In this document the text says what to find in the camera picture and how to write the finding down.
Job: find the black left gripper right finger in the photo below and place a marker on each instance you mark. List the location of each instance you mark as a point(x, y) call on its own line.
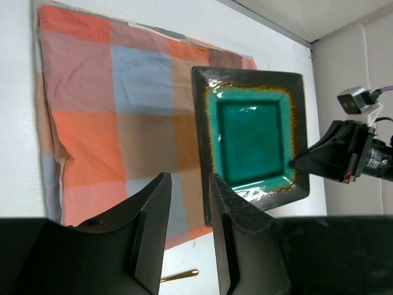
point(259, 254)

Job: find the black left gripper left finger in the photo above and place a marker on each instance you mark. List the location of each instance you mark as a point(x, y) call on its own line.
point(119, 251)

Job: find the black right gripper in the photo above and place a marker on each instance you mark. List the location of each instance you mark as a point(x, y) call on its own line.
point(348, 147)

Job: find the green square ceramic plate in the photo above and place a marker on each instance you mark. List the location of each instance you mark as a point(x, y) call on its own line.
point(250, 125)

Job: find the orange grey checkered cloth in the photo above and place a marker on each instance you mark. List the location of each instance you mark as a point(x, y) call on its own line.
point(115, 109)

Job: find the gold fork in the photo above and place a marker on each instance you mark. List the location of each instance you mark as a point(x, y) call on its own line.
point(182, 275)

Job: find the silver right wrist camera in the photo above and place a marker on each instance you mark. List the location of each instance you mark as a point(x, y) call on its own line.
point(356, 100)

